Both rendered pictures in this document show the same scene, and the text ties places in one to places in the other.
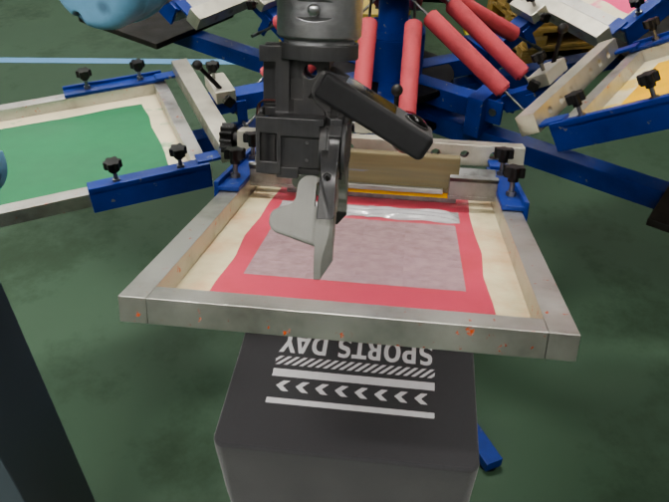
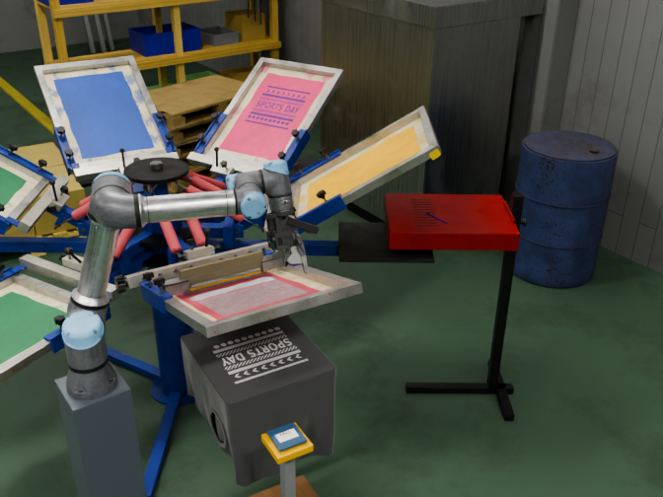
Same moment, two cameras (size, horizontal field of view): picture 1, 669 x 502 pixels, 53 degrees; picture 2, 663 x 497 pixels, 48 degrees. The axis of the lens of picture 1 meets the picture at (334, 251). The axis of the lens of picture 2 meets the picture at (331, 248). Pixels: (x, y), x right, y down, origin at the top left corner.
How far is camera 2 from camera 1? 1.81 m
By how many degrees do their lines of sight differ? 33
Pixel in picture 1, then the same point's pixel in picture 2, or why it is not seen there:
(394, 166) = (234, 264)
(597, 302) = (312, 333)
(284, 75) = (277, 221)
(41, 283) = not seen: outside the picture
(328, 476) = (278, 401)
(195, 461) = not seen: outside the picture
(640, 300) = (333, 323)
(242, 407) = (228, 390)
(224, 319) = (247, 320)
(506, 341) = (340, 293)
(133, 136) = (31, 310)
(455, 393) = (310, 349)
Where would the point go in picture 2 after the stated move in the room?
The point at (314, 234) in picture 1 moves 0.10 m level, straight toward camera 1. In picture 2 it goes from (302, 260) to (322, 273)
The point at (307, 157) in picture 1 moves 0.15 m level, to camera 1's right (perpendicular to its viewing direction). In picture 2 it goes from (289, 242) to (329, 229)
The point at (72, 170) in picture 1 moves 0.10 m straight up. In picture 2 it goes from (13, 339) to (8, 318)
